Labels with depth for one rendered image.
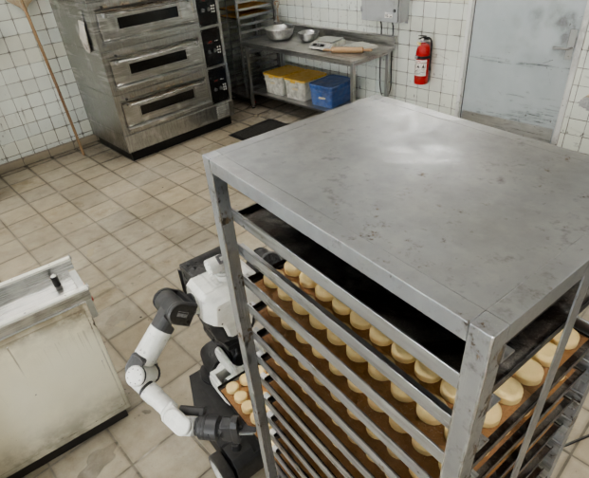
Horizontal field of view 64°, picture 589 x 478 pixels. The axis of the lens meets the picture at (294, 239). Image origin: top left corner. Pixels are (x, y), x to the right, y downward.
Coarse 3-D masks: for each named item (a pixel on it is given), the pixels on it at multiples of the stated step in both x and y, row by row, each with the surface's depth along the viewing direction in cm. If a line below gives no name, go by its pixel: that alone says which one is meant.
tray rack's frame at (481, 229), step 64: (320, 128) 98; (384, 128) 96; (448, 128) 94; (256, 192) 79; (320, 192) 76; (384, 192) 75; (448, 192) 73; (512, 192) 72; (576, 192) 71; (384, 256) 61; (448, 256) 60; (512, 256) 59; (576, 256) 58; (448, 320) 53; (512, 320) 50; (576, 384) 97; (448, 448) 63
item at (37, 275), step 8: (48, 264) 225; (56, 264) 225; (64, 264) 227; (72, 264) 230; (32, 272) 220; (40, 272) 222; (48, 272) 224; (56, 272) 226; (8, 280) 216; (16, 280) 216; (24, 280) 219; (32, 280) 221; (40, 280) 223; (0, 288) 214; (8, 288) 216; (16, 288) 218; (0, 296) 215
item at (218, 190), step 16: (208, 160) 90; (208, 176) 94; (224, 192) 95; (224, 208) 97; (224, 224) 99; (224, 240) 101; (224, 256) 105; (240, 272) 107; (240, 288) 110; (240, 304) 112; (240, 320) 114; (240, 336) 119; (256, 368) 126; (256, 384) 129; (256, 400) 132; (256, 416) 137; (272, 464) 153
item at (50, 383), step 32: (32, 288) 220; (64, 288) 218; (0, 320) 203; (64, 320) 206; (0, 352) 195; (32, 352) 204; (64, 352) 213; (96, 352) 224; (0, 384) 201; (32, 384) 210; (64, 384) 221; (96, 384) 232; (0, 416) 208; (32, 416) 218; (64, 416) 228; (96, 416) 240; (0, 448) 214; (32, 448) 225; (64, 448) 241
